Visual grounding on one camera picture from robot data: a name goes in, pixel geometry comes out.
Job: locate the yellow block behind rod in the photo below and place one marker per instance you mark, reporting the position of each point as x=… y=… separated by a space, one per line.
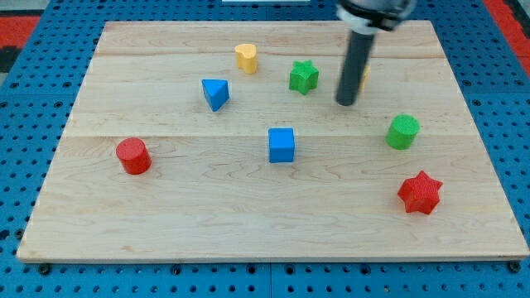
x=364 y=77

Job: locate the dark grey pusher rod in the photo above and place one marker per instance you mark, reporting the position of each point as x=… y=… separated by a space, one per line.
x=355 y=61

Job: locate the red star block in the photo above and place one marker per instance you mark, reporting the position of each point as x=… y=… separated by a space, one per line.
x=420 y=193

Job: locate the blue cube block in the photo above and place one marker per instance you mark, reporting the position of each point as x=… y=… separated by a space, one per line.
x=281 y=144

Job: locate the green star block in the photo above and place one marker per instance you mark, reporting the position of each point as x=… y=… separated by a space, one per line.
x=303 y=76

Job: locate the red cylinder block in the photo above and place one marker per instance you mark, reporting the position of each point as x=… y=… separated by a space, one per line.
x=133 y=156

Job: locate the green cylinder block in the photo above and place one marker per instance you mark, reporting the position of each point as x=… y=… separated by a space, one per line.
x=402 y=132

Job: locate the yellow heart block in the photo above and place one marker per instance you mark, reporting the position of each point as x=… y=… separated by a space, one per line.
x=247 y=58

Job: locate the blue triangle block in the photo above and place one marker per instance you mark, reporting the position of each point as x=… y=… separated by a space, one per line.
x=216 y=92

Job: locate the light wooden board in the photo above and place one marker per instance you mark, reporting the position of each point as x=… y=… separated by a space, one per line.
x=211 y=193

